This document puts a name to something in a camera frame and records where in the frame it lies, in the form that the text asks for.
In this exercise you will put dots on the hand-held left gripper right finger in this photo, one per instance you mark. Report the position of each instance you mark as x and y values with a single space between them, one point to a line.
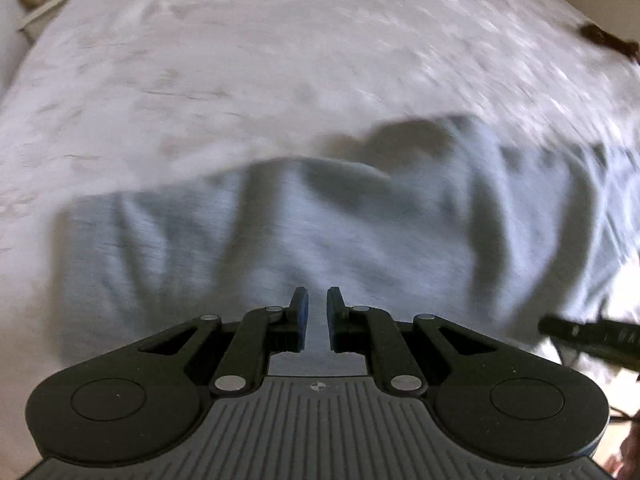
332 310

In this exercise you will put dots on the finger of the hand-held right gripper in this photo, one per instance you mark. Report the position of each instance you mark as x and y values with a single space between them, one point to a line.
567 331

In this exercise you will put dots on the dark brown cloth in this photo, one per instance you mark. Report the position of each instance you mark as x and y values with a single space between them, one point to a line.
607 40

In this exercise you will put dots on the light grey pants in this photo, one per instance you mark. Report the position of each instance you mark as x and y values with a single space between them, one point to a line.
350 240

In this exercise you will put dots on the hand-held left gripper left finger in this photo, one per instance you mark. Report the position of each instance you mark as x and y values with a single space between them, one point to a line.
301 310

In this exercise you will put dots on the white bed sheet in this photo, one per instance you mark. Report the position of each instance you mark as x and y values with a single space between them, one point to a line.
280 70

